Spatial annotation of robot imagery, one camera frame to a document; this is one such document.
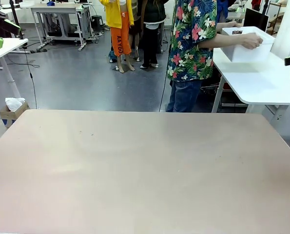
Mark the white desk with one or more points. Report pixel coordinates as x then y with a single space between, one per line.
10 47

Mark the cardboard box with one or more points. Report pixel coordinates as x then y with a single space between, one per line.
13 117

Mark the person's right hand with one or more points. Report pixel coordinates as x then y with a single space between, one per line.
253 41

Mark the person's right forearm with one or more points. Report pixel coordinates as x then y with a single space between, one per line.
222 41

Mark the person in floral shirt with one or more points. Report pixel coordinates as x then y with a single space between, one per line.
191 36

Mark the wooden chair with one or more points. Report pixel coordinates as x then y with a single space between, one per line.
276 19

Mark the mannequin yellow jacket orange shorts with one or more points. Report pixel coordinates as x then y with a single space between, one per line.
118 24

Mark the floor power strip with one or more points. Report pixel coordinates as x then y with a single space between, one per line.
38 50

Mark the grey metal-frame desk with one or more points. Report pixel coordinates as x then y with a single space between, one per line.
59 11

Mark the mannequin in black clothes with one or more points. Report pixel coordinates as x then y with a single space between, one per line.
150 31

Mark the black stool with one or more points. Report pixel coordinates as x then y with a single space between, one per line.
97 22

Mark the black computer monitor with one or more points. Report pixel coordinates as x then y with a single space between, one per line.
254 17

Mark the blue jeans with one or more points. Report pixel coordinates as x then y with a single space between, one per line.
183 97

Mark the white plastic storage basket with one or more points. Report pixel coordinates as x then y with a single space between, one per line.
247 54

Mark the person's left hand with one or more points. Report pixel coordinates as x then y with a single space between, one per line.
236 25

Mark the white crumpled paper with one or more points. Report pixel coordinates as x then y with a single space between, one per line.
13 103

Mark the black stand pole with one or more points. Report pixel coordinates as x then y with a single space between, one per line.
19 34

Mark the person's left forearm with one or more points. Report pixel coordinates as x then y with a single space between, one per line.
224 25

